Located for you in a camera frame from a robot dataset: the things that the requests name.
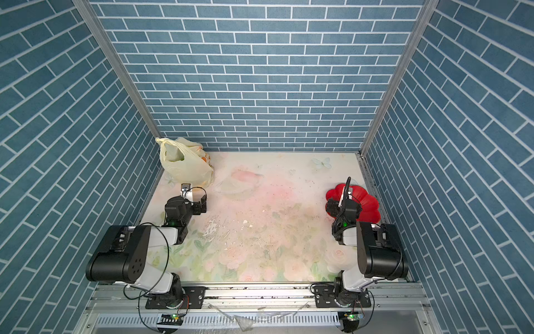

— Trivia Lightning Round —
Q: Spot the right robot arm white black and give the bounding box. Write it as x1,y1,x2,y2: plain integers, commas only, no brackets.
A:
325,198,409,296

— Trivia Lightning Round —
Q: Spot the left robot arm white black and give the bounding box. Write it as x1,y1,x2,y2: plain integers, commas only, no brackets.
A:
86,195,207,300

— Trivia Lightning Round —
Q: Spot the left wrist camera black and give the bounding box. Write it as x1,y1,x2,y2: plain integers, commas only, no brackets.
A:
192,194,207,215

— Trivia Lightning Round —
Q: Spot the yellowish plastic fruit-print bag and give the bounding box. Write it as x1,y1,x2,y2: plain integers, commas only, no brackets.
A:
155,138,214,187

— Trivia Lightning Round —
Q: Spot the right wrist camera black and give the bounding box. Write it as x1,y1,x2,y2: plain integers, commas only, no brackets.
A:
325,198,340,218

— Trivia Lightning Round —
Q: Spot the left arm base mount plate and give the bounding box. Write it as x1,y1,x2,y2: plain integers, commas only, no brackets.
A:
145,286,207,310

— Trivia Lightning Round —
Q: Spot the left circuit board with wires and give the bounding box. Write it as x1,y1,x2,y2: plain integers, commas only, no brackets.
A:
157,314,184,334

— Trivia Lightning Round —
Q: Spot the circuit board with wires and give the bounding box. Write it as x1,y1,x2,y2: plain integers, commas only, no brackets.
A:
337,311,365,333
157,314,184,334

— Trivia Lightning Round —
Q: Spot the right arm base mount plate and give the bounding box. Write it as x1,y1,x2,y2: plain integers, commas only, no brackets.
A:
310,283,372,308

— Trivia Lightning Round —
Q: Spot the red flower-shaped plastic plate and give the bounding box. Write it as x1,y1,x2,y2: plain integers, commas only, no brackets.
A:
325,184,381,224

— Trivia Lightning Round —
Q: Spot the aluminium front rail frame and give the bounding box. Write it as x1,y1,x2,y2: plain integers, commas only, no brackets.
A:
75,282,439,333

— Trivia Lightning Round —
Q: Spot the right circuit board with wires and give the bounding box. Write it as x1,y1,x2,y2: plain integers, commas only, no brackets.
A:
337,311,365,333

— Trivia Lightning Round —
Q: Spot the crumpled clear plastic wrap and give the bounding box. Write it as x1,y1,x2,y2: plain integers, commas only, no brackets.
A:
209,304,312,332

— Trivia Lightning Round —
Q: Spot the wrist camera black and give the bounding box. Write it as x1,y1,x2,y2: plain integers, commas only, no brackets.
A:
192,194,207,215
325,198,340,218

